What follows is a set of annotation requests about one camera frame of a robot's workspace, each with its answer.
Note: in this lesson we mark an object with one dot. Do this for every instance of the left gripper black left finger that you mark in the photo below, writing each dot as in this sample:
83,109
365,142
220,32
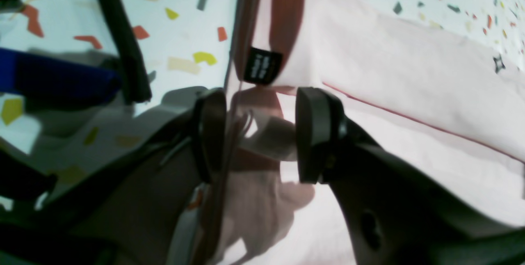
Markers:
114,198

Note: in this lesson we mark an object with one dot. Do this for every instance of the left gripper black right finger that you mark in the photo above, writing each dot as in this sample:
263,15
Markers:
395,214

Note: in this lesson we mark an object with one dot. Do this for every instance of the pink T-shirt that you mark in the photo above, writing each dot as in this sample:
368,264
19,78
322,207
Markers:
450,103

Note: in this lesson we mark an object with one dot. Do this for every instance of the blue clamp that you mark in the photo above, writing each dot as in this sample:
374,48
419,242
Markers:
56,81

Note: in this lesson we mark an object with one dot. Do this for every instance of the black cylinder with wires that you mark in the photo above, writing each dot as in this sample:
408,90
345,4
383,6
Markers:
129,64

